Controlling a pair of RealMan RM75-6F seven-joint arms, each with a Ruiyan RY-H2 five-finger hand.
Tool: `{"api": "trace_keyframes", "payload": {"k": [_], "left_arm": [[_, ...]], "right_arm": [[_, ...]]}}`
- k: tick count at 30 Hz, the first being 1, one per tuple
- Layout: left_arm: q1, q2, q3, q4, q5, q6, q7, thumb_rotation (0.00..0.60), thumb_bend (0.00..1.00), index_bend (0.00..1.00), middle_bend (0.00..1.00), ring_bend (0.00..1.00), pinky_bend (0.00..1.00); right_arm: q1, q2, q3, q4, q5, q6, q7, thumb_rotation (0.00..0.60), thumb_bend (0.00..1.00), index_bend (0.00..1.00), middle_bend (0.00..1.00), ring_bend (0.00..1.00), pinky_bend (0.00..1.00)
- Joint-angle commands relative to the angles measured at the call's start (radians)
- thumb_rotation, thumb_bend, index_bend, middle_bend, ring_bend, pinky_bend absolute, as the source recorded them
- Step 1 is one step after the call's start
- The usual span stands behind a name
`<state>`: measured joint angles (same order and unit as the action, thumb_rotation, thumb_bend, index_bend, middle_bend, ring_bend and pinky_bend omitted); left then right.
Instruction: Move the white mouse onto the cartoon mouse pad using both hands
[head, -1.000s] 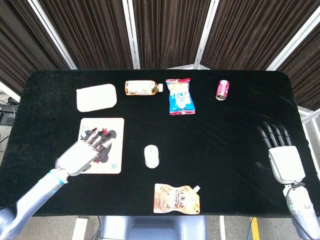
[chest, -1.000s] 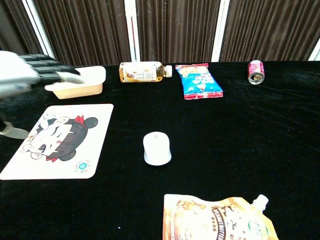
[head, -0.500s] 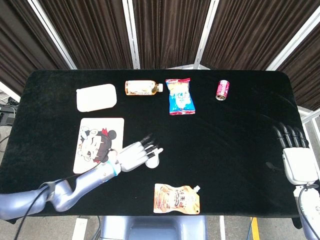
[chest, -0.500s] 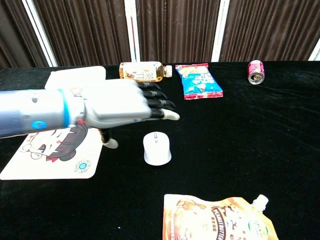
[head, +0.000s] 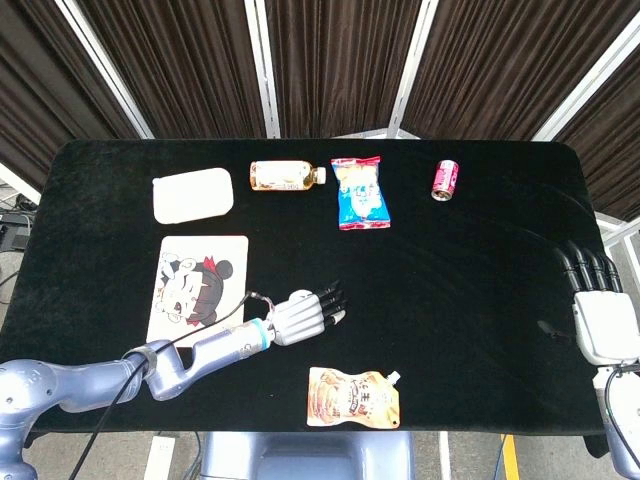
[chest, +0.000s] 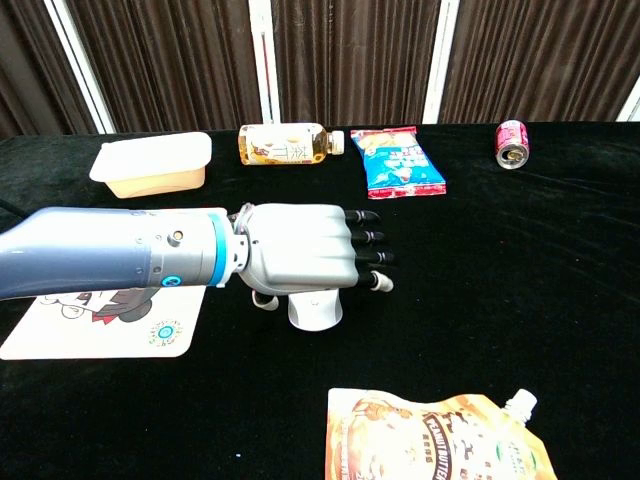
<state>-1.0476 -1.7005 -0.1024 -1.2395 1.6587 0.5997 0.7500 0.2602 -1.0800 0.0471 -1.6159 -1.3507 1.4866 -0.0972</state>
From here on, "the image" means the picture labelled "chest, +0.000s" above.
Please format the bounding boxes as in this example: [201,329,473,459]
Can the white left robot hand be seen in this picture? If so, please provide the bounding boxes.
[231,201,397,312]

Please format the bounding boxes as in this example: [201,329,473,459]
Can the cartoon print mouse pad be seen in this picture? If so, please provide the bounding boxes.
[0,283,208,362]

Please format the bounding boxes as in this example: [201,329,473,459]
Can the amber tea bottle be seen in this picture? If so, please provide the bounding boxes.
[237,122,347,168]

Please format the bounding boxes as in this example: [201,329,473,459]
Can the blue red chips bag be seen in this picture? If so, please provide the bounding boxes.
[349,125,448,201]

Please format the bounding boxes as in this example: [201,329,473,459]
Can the white lidded lunch box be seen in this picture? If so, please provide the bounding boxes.
[88,130,214,200]

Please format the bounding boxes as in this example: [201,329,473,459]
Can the brown pleated curtain panel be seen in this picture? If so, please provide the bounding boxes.
[438,0,640,125]
[66,0,265,133]
[0,0,97,140]
[271,0,442,127]

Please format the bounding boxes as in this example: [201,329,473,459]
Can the black velvet tablecloth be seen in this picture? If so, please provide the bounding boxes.
[0,120,640,480]

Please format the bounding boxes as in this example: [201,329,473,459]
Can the peanut butter spout pouch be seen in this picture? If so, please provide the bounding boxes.
[326,386,560,480]

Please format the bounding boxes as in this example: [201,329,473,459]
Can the red soda can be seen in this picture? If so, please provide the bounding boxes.
[494,119,531,171]

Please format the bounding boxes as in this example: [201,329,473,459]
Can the white metal frame post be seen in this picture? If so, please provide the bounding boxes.
[41,0,117,135]
[421,0,461,125]
[616,73,640,123]
[247,0,282,125]

